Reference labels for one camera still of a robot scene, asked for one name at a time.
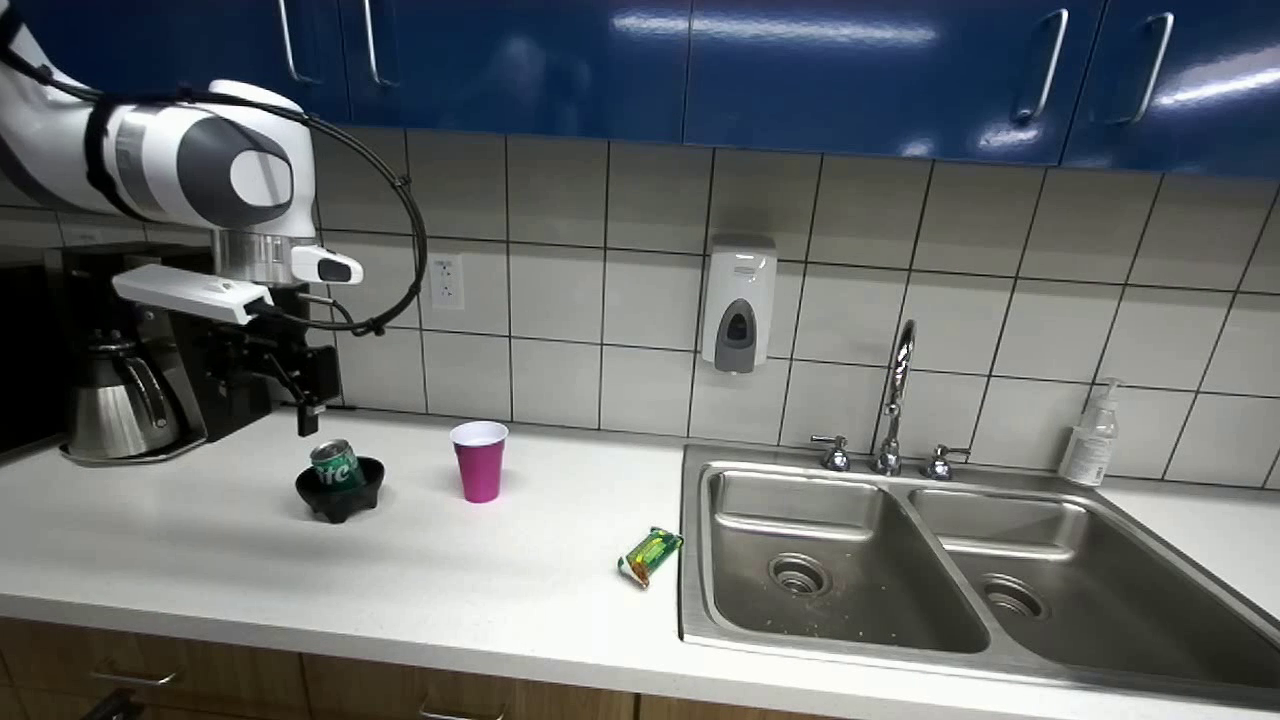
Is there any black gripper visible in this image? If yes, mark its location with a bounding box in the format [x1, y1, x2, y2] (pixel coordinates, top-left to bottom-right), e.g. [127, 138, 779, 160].
[233, 306, 349, 441]

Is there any green soda can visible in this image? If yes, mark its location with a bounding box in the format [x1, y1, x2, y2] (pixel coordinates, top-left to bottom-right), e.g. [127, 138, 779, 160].
[307, 436, 368, 495]

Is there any black bowl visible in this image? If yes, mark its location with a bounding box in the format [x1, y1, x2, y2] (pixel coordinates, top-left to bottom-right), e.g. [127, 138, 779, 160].
[292, 449, 391, 528]

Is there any black coffee maker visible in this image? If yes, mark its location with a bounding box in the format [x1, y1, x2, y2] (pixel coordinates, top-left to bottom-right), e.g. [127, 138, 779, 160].
[43, 244, 346, 466]

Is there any magenta plastic cup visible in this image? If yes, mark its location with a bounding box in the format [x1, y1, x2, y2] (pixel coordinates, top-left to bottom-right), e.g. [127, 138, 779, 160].
[450, 418, 514, 509]

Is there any steel coffee carafe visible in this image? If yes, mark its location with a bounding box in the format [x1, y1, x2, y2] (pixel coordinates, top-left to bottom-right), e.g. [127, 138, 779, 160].
[61, 333, 185, 467]

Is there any wooden base cabinet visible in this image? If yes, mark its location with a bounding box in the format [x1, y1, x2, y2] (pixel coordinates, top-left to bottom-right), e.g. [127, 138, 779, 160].
[0, 617, 835, 720]

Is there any black countertop appliance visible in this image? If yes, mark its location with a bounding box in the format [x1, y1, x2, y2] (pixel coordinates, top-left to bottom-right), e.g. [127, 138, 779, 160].
[0, 256, 66, 466]

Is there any green sponge packet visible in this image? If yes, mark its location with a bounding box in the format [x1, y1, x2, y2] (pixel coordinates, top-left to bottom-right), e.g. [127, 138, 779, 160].
[611, 519, 686, 595]

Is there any chrome faucet knob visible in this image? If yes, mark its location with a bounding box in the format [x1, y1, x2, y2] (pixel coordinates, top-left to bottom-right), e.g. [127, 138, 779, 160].
[920, 441, 977, 486]
[814, 434, 860, 475]

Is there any chrome sink faucet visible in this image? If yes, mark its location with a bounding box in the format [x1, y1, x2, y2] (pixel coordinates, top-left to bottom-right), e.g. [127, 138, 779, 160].
[870, 317, 920, 480]

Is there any stainless double sink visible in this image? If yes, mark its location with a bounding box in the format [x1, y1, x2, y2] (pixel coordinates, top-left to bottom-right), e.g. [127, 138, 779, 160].
[673, 441, 1280, 714]

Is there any clear soap bottle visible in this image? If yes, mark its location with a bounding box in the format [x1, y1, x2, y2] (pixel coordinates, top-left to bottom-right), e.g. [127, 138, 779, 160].
[1052, 378, 1126, 493]

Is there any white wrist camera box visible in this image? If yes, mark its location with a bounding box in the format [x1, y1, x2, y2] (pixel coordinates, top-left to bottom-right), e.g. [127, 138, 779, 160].
[108, 261, 282, 330]

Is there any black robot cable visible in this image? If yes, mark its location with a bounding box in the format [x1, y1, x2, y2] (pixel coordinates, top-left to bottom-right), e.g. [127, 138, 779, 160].
[0, 13, 432, 339]

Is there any silver cabinet handle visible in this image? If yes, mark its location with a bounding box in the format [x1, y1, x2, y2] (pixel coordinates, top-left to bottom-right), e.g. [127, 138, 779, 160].
[357, 0, 391, 92]
[1017, 3, 1077, 131]
[271, 0, 300, 90]
[1130, 9, 1179, 131]

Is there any white wall soap dispenser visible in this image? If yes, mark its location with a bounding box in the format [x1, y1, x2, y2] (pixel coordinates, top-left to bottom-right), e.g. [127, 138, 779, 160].
[696, 240, 779, 382]

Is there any blue wall cabinet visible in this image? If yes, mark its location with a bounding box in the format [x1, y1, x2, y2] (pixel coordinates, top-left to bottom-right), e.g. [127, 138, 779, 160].
[0, 0, 1280, 184]

